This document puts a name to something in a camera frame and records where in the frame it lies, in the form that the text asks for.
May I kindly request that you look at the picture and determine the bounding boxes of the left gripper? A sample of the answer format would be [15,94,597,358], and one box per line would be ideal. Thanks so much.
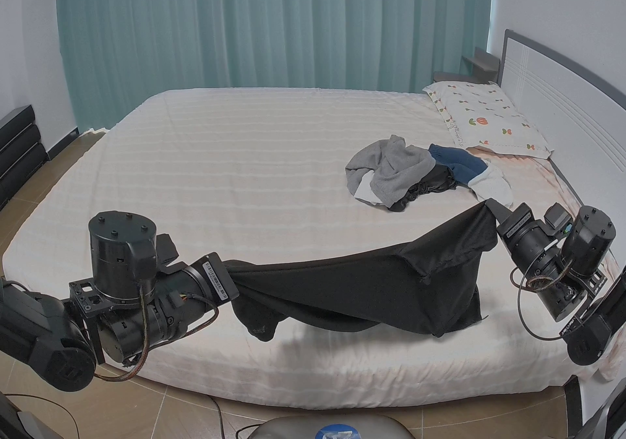
[160,253,234,324]

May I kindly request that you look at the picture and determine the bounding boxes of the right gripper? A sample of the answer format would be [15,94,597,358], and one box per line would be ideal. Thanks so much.
[484,199,558,271]

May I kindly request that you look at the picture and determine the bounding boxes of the black T-shirt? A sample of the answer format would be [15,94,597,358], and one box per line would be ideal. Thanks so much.
[222,200,499,342]

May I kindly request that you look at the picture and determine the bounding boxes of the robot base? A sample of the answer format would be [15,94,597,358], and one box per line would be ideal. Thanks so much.
[245,415,411,439]

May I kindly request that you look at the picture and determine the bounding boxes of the bed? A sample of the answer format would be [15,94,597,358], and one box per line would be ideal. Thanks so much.
[2,29,626,411]

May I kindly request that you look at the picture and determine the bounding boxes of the pile of clothes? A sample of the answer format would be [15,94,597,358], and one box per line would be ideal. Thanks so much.
[345,134,514,213]

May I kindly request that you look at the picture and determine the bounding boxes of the white printed pillow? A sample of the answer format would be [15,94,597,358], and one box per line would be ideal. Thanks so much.
[423,80,554,157]

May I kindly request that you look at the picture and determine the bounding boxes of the grey bedside table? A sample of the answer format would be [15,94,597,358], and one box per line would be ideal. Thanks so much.
[433,47,502,85]

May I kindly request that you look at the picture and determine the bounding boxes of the blue-green curtain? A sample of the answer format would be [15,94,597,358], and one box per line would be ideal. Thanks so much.
[56,0,495,132]

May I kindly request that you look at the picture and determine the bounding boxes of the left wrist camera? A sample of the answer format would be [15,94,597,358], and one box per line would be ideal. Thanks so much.
[156,233,181,268]

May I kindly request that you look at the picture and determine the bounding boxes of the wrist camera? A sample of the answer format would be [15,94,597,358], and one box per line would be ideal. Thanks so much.
[544,202,574,238]
[156,233,181,268]

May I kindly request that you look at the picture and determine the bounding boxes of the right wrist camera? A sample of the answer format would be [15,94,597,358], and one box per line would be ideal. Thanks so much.
[544,202,574,238]

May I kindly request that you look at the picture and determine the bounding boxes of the black cable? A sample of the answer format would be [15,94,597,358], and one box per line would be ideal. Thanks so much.
[208,393,267,439]

